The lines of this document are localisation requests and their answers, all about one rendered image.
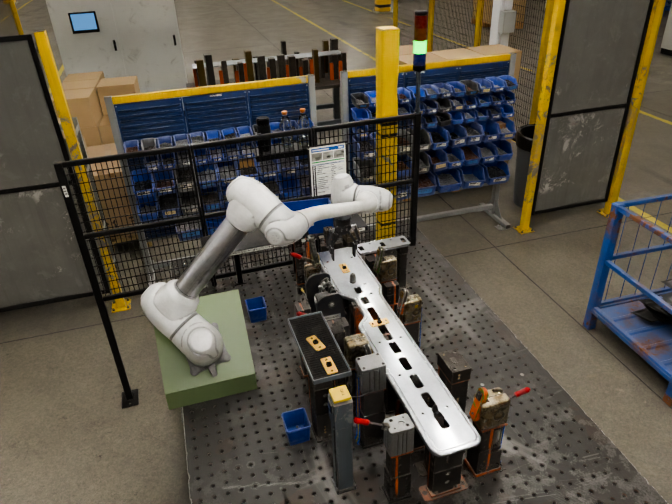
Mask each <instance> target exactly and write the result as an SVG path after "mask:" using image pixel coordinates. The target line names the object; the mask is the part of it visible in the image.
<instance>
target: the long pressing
mask: <svg viewBox="0 0 672 504"><path fill-rule="evenodd" d="M318 254H319V257H320V263H321V269H322V271H323V272H327V273H328V274H329V275H330V278H331V283H332V285H333V287H334V289H337V290H338V292H339V293H340V294H341V296H342V298H343V299H346V300H350V301H353V302H354V303H355V304H356V306H357V307H358V309H359V310H360V312H361V314H362V315H363V319H362V320H361V322H360V323H359V325H358V329H359V331H360V333H364V334H365V335H366V337H367V339H368V340H369V343H370V347H371V348H372V350H373V353H380V354H381V356H382V358H383V359H384V361H385V363H386V378H387V380H388V381H389V383H390V385H391V387H392V388H393V390H394V392H395V393H396V395H397V397H398V399H399V400H400V402H401V404H402V406H403V407H404V409H405V411H406V413H407V414H408V415H409V417H410V419H411V421H412V422H413V424H414V426H415V428H416V430H417V432H418V433H419V435H420V437H421V438H422V440H423V442H424V444H425V445H426V447H427V449H428V451H429V452H430V453H431V454H433V455H434V456H437V457H444V456H448V455H451V454H454V453H458V452H461V451H464V450H467V449H471V448H474V447H476V446H478V445H479V444H480V442H481V437H480V434H479V433H478V431H477V430H476V429H475V427H474V426H473V424H472V423H471V421H470V420H469V419H468V417H467V416H466V414H465V413H464V411H463V410H462V408H461V407H460V406H459V404H458V403H457V401H456V400H455V398H454V397H453V396H452V394H451V393H450V391H449V390H448V388H447V387H446V386H445V384H444V383H443V381H442V380H441V378H440V377H439V375H438V374H437V373H436V371H435V370H434V368H433V367H432V365H431V364H430V363H429V361H428V360H427V358H426V357H425V355H424V354H423V352H422V351H421V350H420V348H419V347H418V345H417V344H416V342H415V341H414V340H413V338H412V337H411V335H410V334H409V332H408V331H407V329H406V328H405V327H404V325H403V324H402V322H401V321H400V319H399V318H398V317H397V315H396V314H395V312H394V311H393V309H392V308H391V307H390V305H389V304H388V302H387V301H386V299H385V298H384V296H383V295H382V285H381V284H380V282H379V281H378V280H377V278H376V277H375V275H374V274H373V273H372V271H371V270H370V268H369V267H368V265H367V264H366V263H365V261H364V260H363V258H362V257H361V256H360V254H359V253H358V251H357V250H356V257H354V256H353V254H352V247H345V248H340V249H335V250H334V258H335V261H333V260H332V258H331V254H330V253H329V251H324V252H320V253H318ZM351 257H352V258H351ZM343 263H346V265H347V266H348V268H349V269H350V271H351V272H348V273H343V272H342V270H341V269H340V267H339V264H343ZM351 273H355V274H356V283H350V274H351ZM364 283H365V284H364ZM355 288H360V289H361V290H362V292H363V293H359V294H358V293H356V291H355V290H354V289H355ZM370 293H372V294H370ZM364 297H365V298H367V300H368V301H369V304H363V302H362V301H361V298H364ZM368 308H373V309H374V310H375V312H376V313H377V315H378V317H379V318H380V319H383V318H387V319H388V320H389V322H390V323H388V324H384V325H383V326H385V327H386V329H387V330H388V332H389V334H390V335H391V337H392V338H393V339H392V340H386V339H385V337H384V336H383V334H382V333H381V331H380V329H379V328H378V327H379V326H376V327H371V325H370V324H369V322H370V321H374V320H373V318H372V317H371V315H370V314H369V312H368V310H367V309H368ZM400 337H402V338H400ZM379 342H380V343H379ZM392 342H395V343H396V344H397V346H398V347H399V349H400V350H401V353H397V354H396V353H394V352H393V350H392V349H391V347H390V345H389V343H392ZM401 358H406V360H407V361H408V363H409V364H410V366H411V367H412V369H410V370H405V369H404V368H403V366H402V364H401V363H400V361H399V359H401ZM399 375H401V376H399ZM412 375H417V377H418V378H419V380H420V381H421V383H422V384H423V387H421V388H416V387H415V385H414V384H413V382H412V380H411V379H410V376H412ZM425 393H428V394H429V395H430V397H431V398H432V400H433V401H434V403H435V404H436V405H438V411H439V412H435V413H434V412H433V411H432V408H433V407H432V408H430V407H428V406H427V404H426V403H425V401H424V399H423V398H422V396H421V395H422V394H425ZM446 406H448V407H446ZM422 413H424V414H422ZM438 413H441V414H442V415H443V417H444V418H445V420H446V422H447V423H448V425H449V428H446V429H442V428H441V426H440V425H439V423H438V422H437V420H436V418H435V417H434V414H438Z"/></svg>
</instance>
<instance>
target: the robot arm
mask: <svg viewBox="0 0 672 504"><path fill-rule="evenodd" d="M226 198H227V200H228V201H229V204H228V208H227V211H226V218H225V219H224V220H223V221H222V223H221V224H220V225H219V227H218V228H217V229H216V231H215V232H214V233H213V234H212V236H211V237H210V238H209V240H208V241H207V242H206V244H205V245H204V247H203V248H202V249H201V251H200V252H199V253H198V254H197V256H196V257H195V258H194V260H193V261H192V262H191V264H190V265H189V266H188V267H187V269H186V270H185V271H184V273H183V274H182V275H181V277H180V278H179V279H176V280H170V281H169V282H167V283H165V282H158V283H155V284H153V285H151V286H150V287H148V288H147V289H146V290H145V292H144V293H143V294H142V296H141V307H142V310H143V312H144V314H145V315H146V317H147V318H148V320H149V321H150V322H151V323H152V324H153V325H154V326H155V327H156V328H157V329H158V330H159V331H160V332H161V333H162V334H163V335H164V336H166V337H167V338H168V339H169V340H171V341H172V342H173V344H174V345H175V346H176V347H177V348H178V349H179V350H180V351H181V352H182V353H183V354H184V355H185V356H186V359H187V361H188V364H189V366H190V373H191V375H192V376H196V375H197V374H199V373H200V372H201V371H204V370H206V369H209V371H210V373H211V375H212V377H216V376H217V375H218V374H217V370H216V366H215V365H218V364H220V363H222V362H228V361H230V360H231V356H230V354H229V353H228V352H227V350H226V347H225V345H224V342H223V340H222V337H221V335H220V333H219V329H218V324H217V323H212V324H210V323H209V322H208V321H206V320H205V319H204V318H203V317H202V316H200V315H199V314H198V313H197V312H196V311H195V310H196V309H197V305H198V303H199V295H198V294H199V293H200V292H201V290H202V289H203V288H204V287H205V285H206V284H207V283H208V282H209V280H210V279H211V278H212V277H213V275H214V274H215V273H216V272H217V270H218V269H219V268H220V267H221V265H222V264H223V263H224V262H225V260H226V259H227V258H228V257H229V255H230V254H231V253H232V252H233V250H234V249H235V248H236V247H237V245H238V244H239V243H240V242H241V240H242V239H243V238H244V237H245V235H246V234H247V233H248V232H251V231H253V230H255V229H256V228H259V229H260V230H261V231H262V232H263V233H264V234H265V237H266V239H267V241H268V242H269V243H270V244H271V245H273V246H278V247H282V246H287V245H290V244H293V243H294V242H296V241H298V240H299V239H301V238H302V237H303V235H304V234H305V233H306V232H307V231H308V230H309V228H310V227H311V225H312V224H313V223H314V222H316V221H320V220H324V219H330V218H335V227H334V228H332V229H331V228H329V234H328V237H327V241H326V244H325V246H326V248H329V253H330V254H331V258H332V260H333V261H335V258H334V247H333V246H334V245H335V243H336V241H337V239H338V238H339V237H340V235H346V234H348V235H349V236H350V237H351V239H352V240H353V241H354V242H352V254H353V256H354V257H356V249H357V245H358V243H359V242H361V239H360V236H359V234H358V231H357V225H356V224H353V225H351V217H352V214H358V213H362V212H364V213H374V212H384V211H387V210H389V209H390V208H391V207H392V203H393V195H392V194H391V192H390V191H388V190H386V189H384V188H380V187H375V186H367V185H365V186H362V185H357V184H355V183H353V179H352V178H351V176H350V175H349V174H346V173H341V174H337V175H336V176H335V177H334V178H333V180H332V184H331V200H332V203H333V204H327V205H319V206H314V207H310V208H306V209H303V210H299V211H292V210H290V209H289V208H288V207H286V206H285V205H284V204H283V203H282V202H281V201H280V200H279V199H278V197H277V196H276V195H275V194H274V193H272V192H271V191H270V190H269V189H268V188H267V187H266V186H264V185H263V184H262V183H260V182H259V181H257V180H255V179H253V178H250V177H246V176H239V177H237V178H236V179H235V180H233V181H232V182H231V183H230V184H229V186H228V187H227V190H226ZM351 228H353V229H354V232H355V235H356V238H357V240H355V238H354V237H353V236H352V234H351V233H350V232H349V231H350V229H351ZM334 231H336V232H335V235H334V237H333V239H332V235H333V233H334ZM331 239H332V241H331Z"/></svg>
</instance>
